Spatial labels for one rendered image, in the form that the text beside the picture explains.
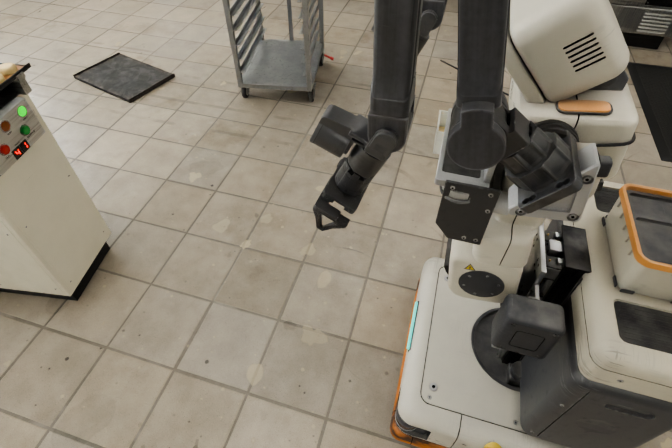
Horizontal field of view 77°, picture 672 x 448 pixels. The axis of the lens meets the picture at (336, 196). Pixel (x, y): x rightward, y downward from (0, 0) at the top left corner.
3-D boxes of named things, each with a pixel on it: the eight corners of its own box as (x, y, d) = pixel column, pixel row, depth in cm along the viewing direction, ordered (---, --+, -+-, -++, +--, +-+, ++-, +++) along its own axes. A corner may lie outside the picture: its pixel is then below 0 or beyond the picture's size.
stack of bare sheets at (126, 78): (74, 78, 305) (72, 74, 302) (120, 55, 328) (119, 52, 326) (130, 103, 283) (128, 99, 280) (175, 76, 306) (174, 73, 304)
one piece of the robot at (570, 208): (576, 199, 66) (596, 142, 58) (579, 223, 63) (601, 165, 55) (507, 193, 69) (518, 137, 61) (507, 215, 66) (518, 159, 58)
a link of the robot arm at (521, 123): (537, 151, 56) (536, 128, 59) (486, 102, 53) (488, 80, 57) (481, 182, 62) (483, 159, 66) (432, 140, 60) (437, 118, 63)
